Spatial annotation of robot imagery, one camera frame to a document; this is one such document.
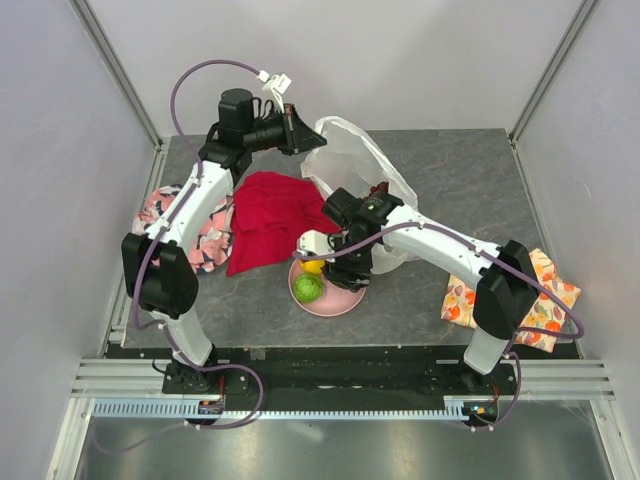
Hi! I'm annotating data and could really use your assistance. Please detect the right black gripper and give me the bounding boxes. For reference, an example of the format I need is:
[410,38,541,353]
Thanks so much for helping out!
[323,234,375,292]

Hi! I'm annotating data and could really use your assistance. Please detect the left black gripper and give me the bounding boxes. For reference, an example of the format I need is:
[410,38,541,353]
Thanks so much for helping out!
[243,104,326,157]

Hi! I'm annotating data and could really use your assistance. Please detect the yellow fake lemon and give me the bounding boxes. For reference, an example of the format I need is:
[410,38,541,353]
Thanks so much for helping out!
[299,260,325,275]

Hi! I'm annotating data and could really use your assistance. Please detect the light green fake fruit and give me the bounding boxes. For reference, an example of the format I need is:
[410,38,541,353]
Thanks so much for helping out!
[293,273,324,304]

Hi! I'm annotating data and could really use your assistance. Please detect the white plastic bag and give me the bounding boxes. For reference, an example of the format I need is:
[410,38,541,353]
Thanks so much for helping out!
[300,116,419,277]

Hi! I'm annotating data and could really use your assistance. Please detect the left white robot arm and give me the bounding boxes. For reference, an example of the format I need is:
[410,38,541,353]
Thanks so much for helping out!
[121,88,327,393]

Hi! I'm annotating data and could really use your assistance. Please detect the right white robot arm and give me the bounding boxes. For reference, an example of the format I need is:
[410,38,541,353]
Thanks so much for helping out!
[298,188,538,394]

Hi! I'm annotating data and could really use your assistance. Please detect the dark red fake grapes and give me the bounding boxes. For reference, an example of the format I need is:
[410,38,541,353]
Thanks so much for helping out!
[369,182,389,197]

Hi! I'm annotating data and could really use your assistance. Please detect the pink plate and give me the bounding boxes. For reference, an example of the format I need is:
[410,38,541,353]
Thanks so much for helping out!
[288,260,366,317]

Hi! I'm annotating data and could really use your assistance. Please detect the red cloth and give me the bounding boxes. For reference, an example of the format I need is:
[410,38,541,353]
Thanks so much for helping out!
[227,171,340,277]

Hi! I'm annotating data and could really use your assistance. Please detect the orange floral cloth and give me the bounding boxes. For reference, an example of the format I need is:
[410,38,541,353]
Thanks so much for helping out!
[441,248,581,353]

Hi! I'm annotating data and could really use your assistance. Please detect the pink navy floral cloth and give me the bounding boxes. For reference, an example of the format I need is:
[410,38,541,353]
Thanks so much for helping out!
[132,183,235,274]

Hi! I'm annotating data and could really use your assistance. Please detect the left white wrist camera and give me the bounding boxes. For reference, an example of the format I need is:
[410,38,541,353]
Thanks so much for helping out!
[257,70,292,112]

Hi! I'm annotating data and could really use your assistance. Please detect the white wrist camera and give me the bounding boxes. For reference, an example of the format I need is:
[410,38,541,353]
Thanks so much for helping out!
[294,230,334,259]
[257,70,292,112]

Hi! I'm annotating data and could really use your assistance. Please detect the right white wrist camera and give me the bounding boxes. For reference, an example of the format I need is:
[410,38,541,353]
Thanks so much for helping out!
[294,230,334,259]

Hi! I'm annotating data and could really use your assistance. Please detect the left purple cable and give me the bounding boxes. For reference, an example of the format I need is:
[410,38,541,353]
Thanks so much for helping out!
[89,59,274,454]

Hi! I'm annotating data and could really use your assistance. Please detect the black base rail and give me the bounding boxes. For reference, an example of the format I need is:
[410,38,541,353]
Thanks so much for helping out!
[149,343,519,401]

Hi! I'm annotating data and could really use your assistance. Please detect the white slotted cable duct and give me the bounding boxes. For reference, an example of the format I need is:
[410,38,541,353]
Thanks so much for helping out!
[92,398,495,421]

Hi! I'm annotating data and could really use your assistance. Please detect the left aluminium frame post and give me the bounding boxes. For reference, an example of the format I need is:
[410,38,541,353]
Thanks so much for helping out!
[69,0,163,151]

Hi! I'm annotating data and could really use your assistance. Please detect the aluminium frame post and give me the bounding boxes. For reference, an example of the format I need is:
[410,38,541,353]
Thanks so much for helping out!
[508,0,601,148]
[69,0,163,151]

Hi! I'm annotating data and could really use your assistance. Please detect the right aluminium frame post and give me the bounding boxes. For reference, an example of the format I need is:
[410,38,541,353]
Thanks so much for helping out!
[508,0,601,148]

